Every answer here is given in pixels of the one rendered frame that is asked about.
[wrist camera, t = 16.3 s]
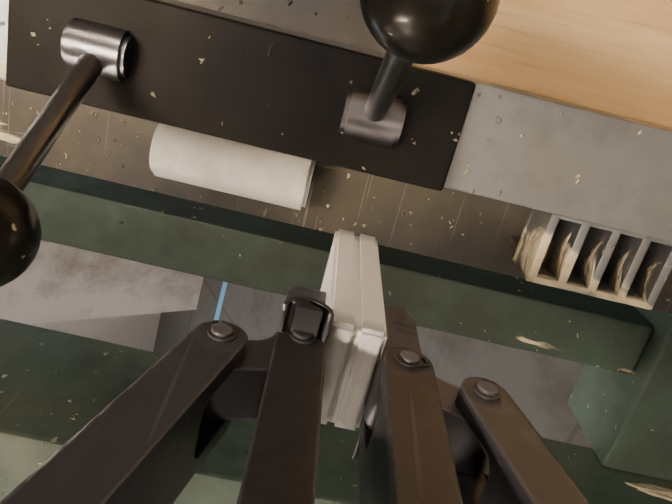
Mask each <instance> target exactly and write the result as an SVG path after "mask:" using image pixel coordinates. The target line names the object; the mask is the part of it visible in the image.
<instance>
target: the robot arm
mask: <svg viewBox="0 0 672 504"><path fill-rule="evenodd" d="M363 414H364V415H365V419H364V422H363V425H362V428H361V432H360V435H359V438H358V441H357V444H356V448H355V451H354V454H353V457H352V458H353V459H357V456H358V454H359V453H360V504H590V503H589V502H588V500H587V499H586V497H585V496H584V495H583V493H582V492H581V491H580V489H579V488H578V487H577V485H576V484H575V483H574V481H573V480H572V478H571V477H570V476H569V474H568V473H567V472H566V470H565V469H564V468H563V466H562V465H561V464H560V462H559V461H558V459H557V458H556V457H555V455H554V454H553V453H552V451H551V450H550V449H549V447H548V446H547V444H546V443H545V442H544V440H543V439H542V438H541V436H540V435H539V434H538V432H537V431H536V430H535V428H534V427H533V425H532V424H531V423H530V421H529V420H528V419H527V417H526V416H525V415H524V413H523V412H522V411H521V409H520V408H519V406H518V405H517V404H516V402H515V401H514V400H513V398H512V397H511V396H510V394H509V393H508V392H507V391H506V390H505V389H504V388H503V387H501V386H499V385H498V384H497V383H495V382H494V381H491V380H489V379H486V378H480V377H468V378H466V379H464V380H463V381H462V384H461V387H457V386H455V385H452V384H450V383H448V382H445V381H443V380H441V379H439V378H438V377H436V376H435V372H434V367H433V365H432V363H431V361H430V360H429V359H428V358H427V357H426V356H425V355H423V354H422V353H421V348H420V343H419V338H418V333H417V329H416V323H415V319H414V317H413V316H412V315H411V314H410V313H409V312H408V310H407V309H403V308H398V307H394V306H390V305H385V304H384V300H383V291H382V281H381V271H380V261H379V252H378V242H377V241H376V240H375V237H372V236H368V235H364V234H360V236H355V235H354V232H351V231H347V230H343V229H339V231H335V235H334V239H333V243H332V246H331V250H330V254H329V258H328V262H327V266H326V270H325V274H324V278H323V281H322V285H321V289H320V291H319V290H315V289H311V288H306V287H302V286H298V285H294V286H293V287H291V288H290V289H289V290H287V292H286V296H285V301H284V304H283V308H282V312H281V316H280V321H279V325H278V329H277V332H276V333H275V334H274V335H273V336H271V337H269V338H267V339H262V340H248V336H247V333H246V332H245V331H244V330H243V329H242V328H241V327H239V326H237V325H235V324H233V323H229V322H226V321H222V320H220V321H219V320H212V321H206V322H203V323H201V324H199V325H197V326H196V327H195V328H194V329H193V330H192V331H191V332H189V333H188V334H187V335H186V336H185V337H184V338H183V339H182V340H180V341H179V342H178V343H177V344H176V345H175V346H174V347H173V348H171V349H170V350H169V351H168V352H167V353H166V354H165V355H164V356H163V357H161V358H160V359H159V360H158V361H157V362H156V363H155V364H154V365H152V366H151V367H150V368H149V369H148V370H147V371H146V372H145V373H143V374H142V375H141V376H140V377H139V378H138V379H137V380H136V381H135V382H133V383H132V384H131V385H130V386H129V387H128V388H127V389H126V390H124V391H123V392H122V393H121V394H120V395H119V396H118V397H117V398H115V399H114V400H113V401H112V402H111V403H110V404H109V405H108V406H106V407H105V408H104V409H103V410H102V411H101V412H100V413H99V414H98V415H96V416H95V417H94V418H93V419H92V420H91V421H90V422H89V423H87V424H86V425H85V426H84V427H83V428H82V429H81V430H80V431H78V432H77V433H76V434H75V435H74V436H73V437H72V438H71V439H70V440H68V441H67V442H66V443H65V444H64V445H63V446H62V447H61V448H59V449H58V450H57V451H56V452H55V453H54V454H53V455H52V456H50V457H49V458H48V459H47V460H46V461H45V462H44V463H43V464H42V465H40V466H39V467H38V468H37V469H36V470H35V471H34V472H33V473H31V474H30V475H29V476H28V477H27V478H26V479H25V480H24V481H22V482H21V483H20V484H19V485H18V486H17V487H16V488H15V489H14V490H12V491H11V492H10V493H9V494H8V495H7V496H6V497H5V498H3V499H2V500H1V501H0V504H173V503H174V502H175V500H176V499H177V497H178V496H179V495H180V493H181V492H182V491H183V489H184V488H185V487H186V485H187V484H188V482H189V481H190V480H191V478H192V477H193V476H194V474H195V473H196V472H197V470H198V469H199V467H200V466H201V465H202V463H203V462H204V461H205V459H206V458H207V457H208V455H209V454H210V452H211V451H212V450H213V448H214V447H215V446H216V444H217V443H218V441H219V440H220V439H221V437H222V436H223V435H224V433H225V432H226V431H227V429H228V427H229V424H230V420H248V419H256V423H255V427H254V431H253V436H252V440H251V444H250V449H249V453H248V457H247V461H246V466H245V470H244V474H243V479H242V483H241V487H240V491H239V496H238V500H237V504H315V492H316V478H317V465H318V452H319V438H320V425H321V424H325V425H326V424H327V421H329V422H333V423H334V426H335V427H339V428H344V429H349V430H353V431H354V430H355V428H359V427H360V423H361V420H362V417H363ZM488 461H489V470H488V468H487V466H486V464H487V462H488Z"/></svg>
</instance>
